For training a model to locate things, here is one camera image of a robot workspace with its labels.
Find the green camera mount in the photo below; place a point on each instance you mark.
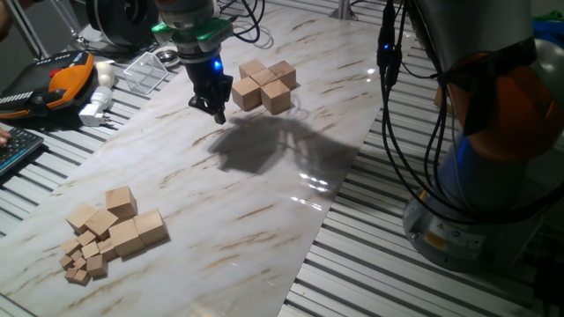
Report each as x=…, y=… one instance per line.
x=211, y=31

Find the white plug adapter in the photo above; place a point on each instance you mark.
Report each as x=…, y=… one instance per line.
x=99, y=99

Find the person left forearm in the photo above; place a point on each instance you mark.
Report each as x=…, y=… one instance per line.
x=3, y=24

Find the aluminium frame post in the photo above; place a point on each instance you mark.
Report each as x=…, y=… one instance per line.
x=24, y=28
x=343, y=9

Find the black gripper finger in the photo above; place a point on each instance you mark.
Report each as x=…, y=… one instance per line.
x=219, y=115
x=199, y=105

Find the marble pattern board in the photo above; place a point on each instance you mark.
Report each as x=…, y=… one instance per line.
x=264, y=264

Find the tiny wooden cube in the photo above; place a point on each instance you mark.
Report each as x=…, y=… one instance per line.
x=82, y=277
x=80, y=263
x=66, y=261
x=70, y=274
x=77, y=254

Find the brown cardboard box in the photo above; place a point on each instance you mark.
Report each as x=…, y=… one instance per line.
x=438, y=99

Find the medium wooden cube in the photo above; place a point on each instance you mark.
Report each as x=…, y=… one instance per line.
x=126, y=238
x=101, y=222
x=150, y=226
x=81, y=216

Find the green cloth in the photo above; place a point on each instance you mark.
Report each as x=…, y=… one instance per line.
x=551, y=16

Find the person right hand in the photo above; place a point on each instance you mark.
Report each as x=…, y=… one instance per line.
x=3, y=137

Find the black filament spool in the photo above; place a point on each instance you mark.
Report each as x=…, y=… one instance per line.
x=123, y=22

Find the orange black teach pendant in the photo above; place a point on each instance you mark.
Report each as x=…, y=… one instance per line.
x=66, y=81

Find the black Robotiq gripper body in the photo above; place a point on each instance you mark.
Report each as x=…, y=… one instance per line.
x=209, y=81

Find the clear plastic box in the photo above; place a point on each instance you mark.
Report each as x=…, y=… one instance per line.
x=147, y=70

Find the black computer keyboard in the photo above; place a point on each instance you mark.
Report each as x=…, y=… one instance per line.
x=17, y=149

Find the large wooden cube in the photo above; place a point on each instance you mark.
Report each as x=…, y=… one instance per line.
x=275, y=97
x=121, y=202
x=246, y=93
x=263, y=77
x=283, y=72
x=252, y=68

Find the white egg shaped object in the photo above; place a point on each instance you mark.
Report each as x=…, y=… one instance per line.
x=106, y=72

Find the blue bag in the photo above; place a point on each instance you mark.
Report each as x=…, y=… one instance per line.
x=551, y=31

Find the small wooden cube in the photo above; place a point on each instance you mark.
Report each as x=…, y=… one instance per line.
x=86, y=238
x=90, y=249
x=70, y=245
x=97, y=265
x=108, y=248

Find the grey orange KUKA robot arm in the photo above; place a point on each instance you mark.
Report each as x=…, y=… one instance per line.
x=476, y=39

